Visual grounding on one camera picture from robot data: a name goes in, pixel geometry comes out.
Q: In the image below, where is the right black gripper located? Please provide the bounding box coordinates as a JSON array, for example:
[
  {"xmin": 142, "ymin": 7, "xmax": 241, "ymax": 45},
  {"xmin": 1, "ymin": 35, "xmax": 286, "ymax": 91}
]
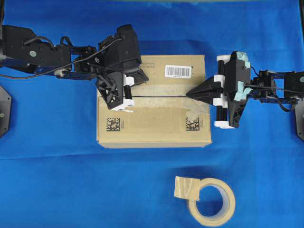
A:
[{"xmin": 186, "ymin": 51, "xmax": 252, "ymax": 129}]

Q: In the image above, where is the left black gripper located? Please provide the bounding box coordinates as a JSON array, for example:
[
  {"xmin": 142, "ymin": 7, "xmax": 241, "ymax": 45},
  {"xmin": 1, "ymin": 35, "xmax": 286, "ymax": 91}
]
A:
[{"xmin": 87, "ymin": 47, "xmax": 149, "ymax": 111}]

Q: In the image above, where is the brown cardboard box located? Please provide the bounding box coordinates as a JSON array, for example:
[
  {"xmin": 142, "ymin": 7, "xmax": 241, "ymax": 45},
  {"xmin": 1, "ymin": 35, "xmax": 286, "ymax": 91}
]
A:
[{"xmin": 96, "ymin": 55, "xmax": 212, "ymax": 149}]

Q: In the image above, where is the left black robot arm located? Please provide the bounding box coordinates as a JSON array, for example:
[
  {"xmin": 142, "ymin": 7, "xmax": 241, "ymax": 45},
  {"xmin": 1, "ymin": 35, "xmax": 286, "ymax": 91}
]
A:
[{"xmin": 0, "ymin": 24, "xmax": 149, "ymax": 111}]

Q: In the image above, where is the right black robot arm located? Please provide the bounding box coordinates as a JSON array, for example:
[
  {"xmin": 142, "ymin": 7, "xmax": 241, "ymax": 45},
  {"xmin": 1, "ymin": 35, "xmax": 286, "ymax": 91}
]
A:
[{"xmin": 186, "ymin": 51, "xmax": 304, "ymax": 129}]

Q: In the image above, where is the beige packing tape roll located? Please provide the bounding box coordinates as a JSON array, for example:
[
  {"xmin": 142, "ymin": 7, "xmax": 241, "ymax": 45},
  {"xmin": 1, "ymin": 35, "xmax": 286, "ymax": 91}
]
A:
[{"xmin": 174, "ymin": 176, "xmax": 236, "ymax": 228}]

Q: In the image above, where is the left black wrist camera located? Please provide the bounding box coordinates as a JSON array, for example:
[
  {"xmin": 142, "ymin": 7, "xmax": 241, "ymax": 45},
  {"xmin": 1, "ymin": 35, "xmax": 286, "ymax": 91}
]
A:
[{"xmin": 114, "ymin": 24, "xmax": 141, "ymax": 74}]

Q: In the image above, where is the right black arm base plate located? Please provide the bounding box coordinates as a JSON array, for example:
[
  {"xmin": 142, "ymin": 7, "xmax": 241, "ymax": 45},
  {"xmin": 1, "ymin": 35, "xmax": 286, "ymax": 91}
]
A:
[{"xmin": 294, "ymin": 99, "xmax": 304, "ymax": 140}]

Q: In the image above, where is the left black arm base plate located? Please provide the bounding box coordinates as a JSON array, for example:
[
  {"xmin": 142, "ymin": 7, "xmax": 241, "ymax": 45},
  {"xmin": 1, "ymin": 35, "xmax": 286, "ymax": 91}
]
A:
[{"xmin": 0, "ymin": 86, "xmax": 12, "ymax": 137}]

